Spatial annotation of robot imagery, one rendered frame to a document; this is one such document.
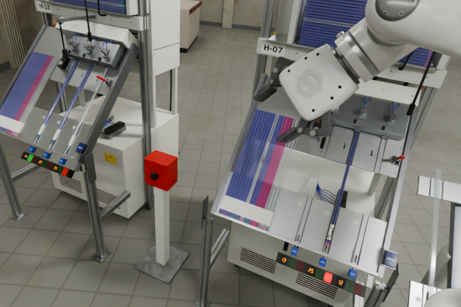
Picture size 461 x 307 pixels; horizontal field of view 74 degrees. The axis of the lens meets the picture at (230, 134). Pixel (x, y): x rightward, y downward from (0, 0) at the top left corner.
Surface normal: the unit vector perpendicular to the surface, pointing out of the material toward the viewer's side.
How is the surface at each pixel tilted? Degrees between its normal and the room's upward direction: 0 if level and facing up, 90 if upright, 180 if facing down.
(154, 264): 0
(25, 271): 0
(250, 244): 90
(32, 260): 0
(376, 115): 44
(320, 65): 64
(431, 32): 96
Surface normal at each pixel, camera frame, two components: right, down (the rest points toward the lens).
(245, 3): -0.04, 0.47
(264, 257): -0.40, 0.40
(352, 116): -0.21, -0.34
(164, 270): 0.09, -0.88
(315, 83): -0.56, -0.05
